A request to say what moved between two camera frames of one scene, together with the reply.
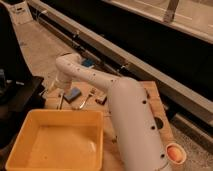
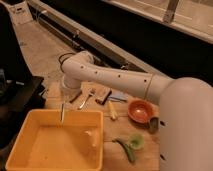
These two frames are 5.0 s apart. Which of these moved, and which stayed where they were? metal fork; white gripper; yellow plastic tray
Moved: white gripper
Stayed: yellow plastic tray; metal fork
